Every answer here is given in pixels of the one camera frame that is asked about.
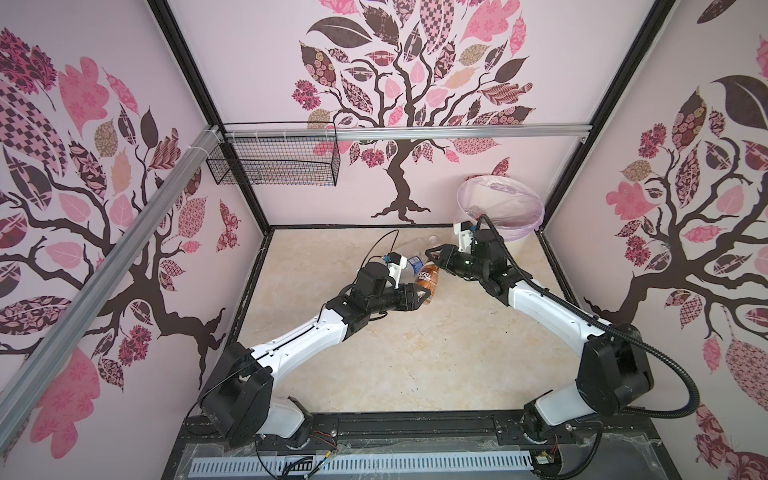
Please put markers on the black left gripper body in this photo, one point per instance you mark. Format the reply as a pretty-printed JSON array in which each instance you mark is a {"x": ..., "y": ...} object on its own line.
[{"x": 401, "y": 299}]

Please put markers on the aluminium rail on wall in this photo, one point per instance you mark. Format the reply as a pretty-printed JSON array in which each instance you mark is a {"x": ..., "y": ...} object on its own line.
[
  {"x": 35, "y": 375},
  {"x": 408, "y": 132}
]

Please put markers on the black corner frame post left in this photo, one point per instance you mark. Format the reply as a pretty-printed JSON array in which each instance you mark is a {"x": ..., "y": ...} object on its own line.
[{"x": 170, "y": 29}]

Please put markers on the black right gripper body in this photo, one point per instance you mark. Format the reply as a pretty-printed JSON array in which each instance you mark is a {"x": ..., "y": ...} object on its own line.
[{"x": 465, "y": 265}]

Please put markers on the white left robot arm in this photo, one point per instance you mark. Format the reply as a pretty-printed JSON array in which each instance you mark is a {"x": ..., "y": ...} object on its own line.
[{"x": 238, "y": 396}]

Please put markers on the black corner frame post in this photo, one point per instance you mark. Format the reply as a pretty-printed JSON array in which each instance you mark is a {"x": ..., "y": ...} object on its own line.
[
  {"x": 649, "y": 31},
  {"x": 170, "y": 29}
]

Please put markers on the black wire mesh basket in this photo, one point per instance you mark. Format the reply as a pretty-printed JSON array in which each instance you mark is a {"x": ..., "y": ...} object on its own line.
[{"x": 286, "y": 153}]

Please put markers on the aluminium rail on back wall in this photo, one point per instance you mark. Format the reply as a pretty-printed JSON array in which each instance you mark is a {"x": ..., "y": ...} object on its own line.
[{"x": 408, "y": 132}]

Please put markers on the black corner frame post right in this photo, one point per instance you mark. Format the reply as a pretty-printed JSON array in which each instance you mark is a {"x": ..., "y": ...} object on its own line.
[{"x": 649, "y": 31}]

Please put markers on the clear bottle with blue cap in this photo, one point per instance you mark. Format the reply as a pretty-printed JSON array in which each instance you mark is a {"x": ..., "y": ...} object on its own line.
[{"x": 414, "y": 266}]

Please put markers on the aluminium rail on left wall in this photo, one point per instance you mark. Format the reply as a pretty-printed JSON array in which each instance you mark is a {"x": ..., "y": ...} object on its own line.
[{"x": 35, "y": 375}]

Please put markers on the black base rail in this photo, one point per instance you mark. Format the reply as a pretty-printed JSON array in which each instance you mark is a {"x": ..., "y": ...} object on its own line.
[{"x": 623, "y": 447}]

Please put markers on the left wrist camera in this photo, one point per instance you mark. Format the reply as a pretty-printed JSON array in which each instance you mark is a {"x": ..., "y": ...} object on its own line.
[{"x": 396, "y": 265}]

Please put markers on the white bin with purple liner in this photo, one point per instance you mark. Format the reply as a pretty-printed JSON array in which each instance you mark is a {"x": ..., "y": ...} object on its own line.
[{"x": 514, "y": 209}]

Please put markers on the white slotted cable duct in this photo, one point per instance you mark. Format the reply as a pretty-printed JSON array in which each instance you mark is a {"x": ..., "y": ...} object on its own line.
[{"x": 357, "y": 466}]

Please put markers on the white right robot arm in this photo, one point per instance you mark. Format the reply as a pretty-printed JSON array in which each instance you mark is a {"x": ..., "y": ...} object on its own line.
[{"x": 613, "y": 372}]

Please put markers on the crushed orange coffee bottle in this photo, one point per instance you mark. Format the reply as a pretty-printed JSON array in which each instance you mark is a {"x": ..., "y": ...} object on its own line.
[{"x": 429, "y": 277}]

